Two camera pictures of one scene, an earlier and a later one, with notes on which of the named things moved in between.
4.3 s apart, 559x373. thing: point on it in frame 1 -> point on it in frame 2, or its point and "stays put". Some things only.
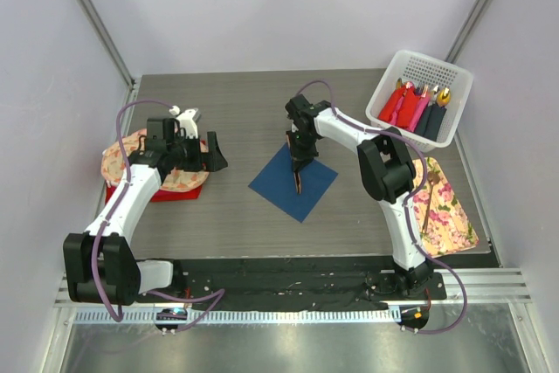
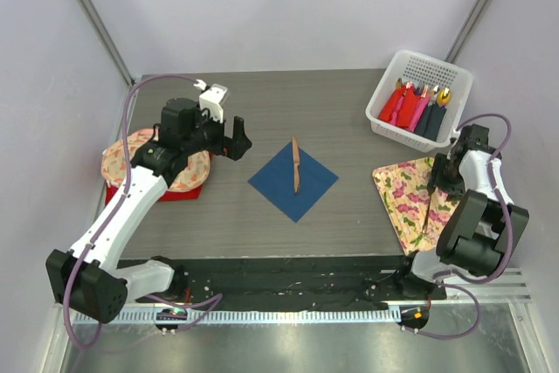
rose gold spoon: (433, 178) stays put
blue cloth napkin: (276, 183) stays put
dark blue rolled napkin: (434, 122) stays put
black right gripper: (301, 159) -> (438, 181)
